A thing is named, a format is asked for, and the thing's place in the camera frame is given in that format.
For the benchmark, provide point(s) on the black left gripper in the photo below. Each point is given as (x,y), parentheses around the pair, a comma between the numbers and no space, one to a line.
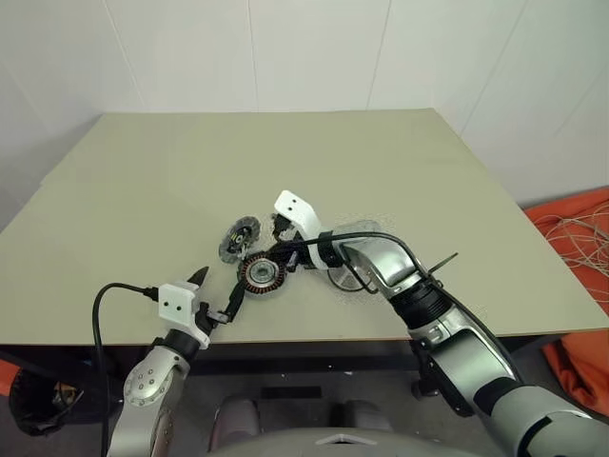
(207,318)

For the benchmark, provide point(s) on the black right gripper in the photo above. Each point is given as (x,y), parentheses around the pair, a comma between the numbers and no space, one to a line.
(297,254)

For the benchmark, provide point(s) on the motor housing with copper windings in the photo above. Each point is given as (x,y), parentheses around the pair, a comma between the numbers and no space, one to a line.
(261,274)

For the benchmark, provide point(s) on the spoked metal rotor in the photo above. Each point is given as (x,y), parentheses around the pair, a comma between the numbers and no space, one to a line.
(245,226)

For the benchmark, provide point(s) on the silver round motor lid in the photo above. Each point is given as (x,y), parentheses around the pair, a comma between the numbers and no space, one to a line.
(345,281)

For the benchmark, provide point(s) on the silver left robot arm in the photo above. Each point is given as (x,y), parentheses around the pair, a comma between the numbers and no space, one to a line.
(147,381)

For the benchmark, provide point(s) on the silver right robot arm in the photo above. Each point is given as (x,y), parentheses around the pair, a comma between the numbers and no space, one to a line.
(457,343)

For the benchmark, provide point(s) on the dark rounded shape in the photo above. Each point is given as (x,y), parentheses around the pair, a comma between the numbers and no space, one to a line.
(235,423)

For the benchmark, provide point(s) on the black zip tie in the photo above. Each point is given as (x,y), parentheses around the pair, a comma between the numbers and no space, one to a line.
(445,261)

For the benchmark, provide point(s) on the grey robot torso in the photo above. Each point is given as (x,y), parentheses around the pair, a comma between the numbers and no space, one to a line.
(342,447)

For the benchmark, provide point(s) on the black bag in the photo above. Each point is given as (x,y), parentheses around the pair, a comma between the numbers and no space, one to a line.
(33,404)

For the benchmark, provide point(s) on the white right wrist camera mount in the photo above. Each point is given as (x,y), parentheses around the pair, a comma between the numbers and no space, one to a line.
(297,209)

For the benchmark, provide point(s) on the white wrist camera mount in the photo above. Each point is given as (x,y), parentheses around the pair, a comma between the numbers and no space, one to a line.
(173,302)
(297,209)

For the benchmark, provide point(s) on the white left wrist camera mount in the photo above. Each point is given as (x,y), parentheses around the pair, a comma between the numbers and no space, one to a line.
(173,302)

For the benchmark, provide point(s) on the black table frame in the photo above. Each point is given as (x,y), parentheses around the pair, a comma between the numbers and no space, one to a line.
(285,357)

